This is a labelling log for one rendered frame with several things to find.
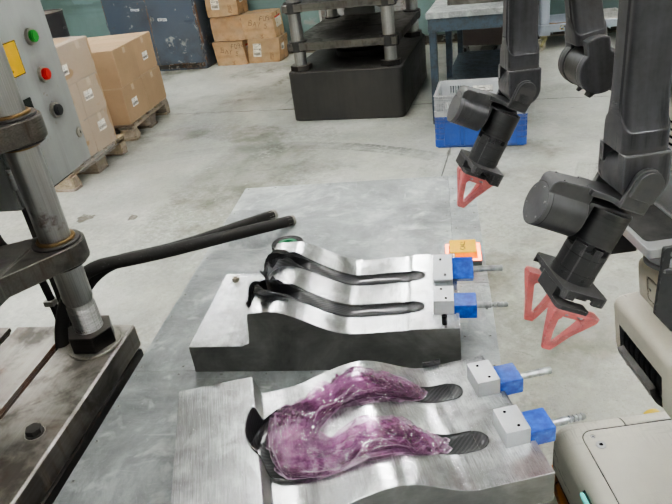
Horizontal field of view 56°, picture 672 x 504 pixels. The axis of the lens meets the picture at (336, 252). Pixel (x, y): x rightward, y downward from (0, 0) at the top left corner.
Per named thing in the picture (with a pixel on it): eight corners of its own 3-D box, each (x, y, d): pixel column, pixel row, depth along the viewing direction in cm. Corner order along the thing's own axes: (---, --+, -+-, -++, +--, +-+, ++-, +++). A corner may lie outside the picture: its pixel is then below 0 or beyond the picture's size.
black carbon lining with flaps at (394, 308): (425, 277, 128) (423, 236, 123) (425, 325, 114) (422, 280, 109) (259, 283, 134) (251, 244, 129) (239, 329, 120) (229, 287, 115)
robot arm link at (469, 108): (540, 85, 111) (524, 74, 119) (482, 63, 109) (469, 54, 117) (509, 147, 117) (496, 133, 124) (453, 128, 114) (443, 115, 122)
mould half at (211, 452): (483, 380, 110) (482, 328, 104) (553, 500, 87) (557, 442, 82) (194, 442, 105) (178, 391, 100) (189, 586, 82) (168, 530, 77)
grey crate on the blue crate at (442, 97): (528, 97, 440) (529, 75, 433) (527, 115, 406) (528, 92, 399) (440, 100, 458) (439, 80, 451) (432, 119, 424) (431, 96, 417)
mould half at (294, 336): (456, 289, 135) (454, 233, 129) (461, 369, 113) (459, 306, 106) (232, 296, 144) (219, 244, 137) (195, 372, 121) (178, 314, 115)
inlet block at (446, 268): (500, 258, 125) (502, 251, 120) (502, 283, 124) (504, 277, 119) (433, 260, 127) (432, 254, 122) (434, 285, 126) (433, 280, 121)
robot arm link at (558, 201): (672, 177, 74) (636, 152, 81) (587, 147, 71) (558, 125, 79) (618, 262, 79) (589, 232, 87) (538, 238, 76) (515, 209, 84)
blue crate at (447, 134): (527, 125, 451) (528, 95, 440) (526, 146, 416) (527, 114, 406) (441, 128, 468) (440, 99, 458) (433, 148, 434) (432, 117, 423)
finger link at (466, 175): (447, 206, 124) (468, 163, 120) (439, 192, 130) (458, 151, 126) (478, 216, 125) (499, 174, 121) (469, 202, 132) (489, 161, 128)
